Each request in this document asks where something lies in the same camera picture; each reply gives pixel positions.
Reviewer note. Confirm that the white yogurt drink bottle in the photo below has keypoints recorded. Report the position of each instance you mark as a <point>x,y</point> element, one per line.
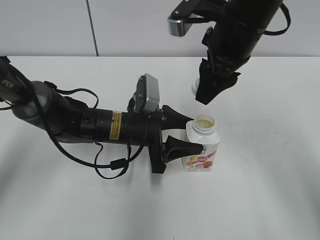
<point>203,132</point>

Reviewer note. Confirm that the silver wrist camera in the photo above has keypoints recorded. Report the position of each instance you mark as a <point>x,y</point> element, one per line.
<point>147,95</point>
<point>189,12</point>

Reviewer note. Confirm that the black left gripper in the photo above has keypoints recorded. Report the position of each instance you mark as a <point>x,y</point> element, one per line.
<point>143,129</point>

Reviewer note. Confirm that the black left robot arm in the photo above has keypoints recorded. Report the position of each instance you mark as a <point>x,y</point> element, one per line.
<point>71,121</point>

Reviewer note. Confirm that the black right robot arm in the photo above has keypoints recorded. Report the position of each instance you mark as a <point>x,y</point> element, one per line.
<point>265,10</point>

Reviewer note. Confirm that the white screw cap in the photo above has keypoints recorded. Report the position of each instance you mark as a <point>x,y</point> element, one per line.
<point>195,86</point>

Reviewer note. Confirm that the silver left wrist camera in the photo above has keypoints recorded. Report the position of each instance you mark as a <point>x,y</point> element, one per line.
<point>147,95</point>

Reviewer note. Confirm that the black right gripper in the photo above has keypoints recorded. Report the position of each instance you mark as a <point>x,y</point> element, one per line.
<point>229,46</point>

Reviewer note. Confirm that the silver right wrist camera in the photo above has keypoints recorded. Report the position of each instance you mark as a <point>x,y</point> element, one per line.
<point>189,12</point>

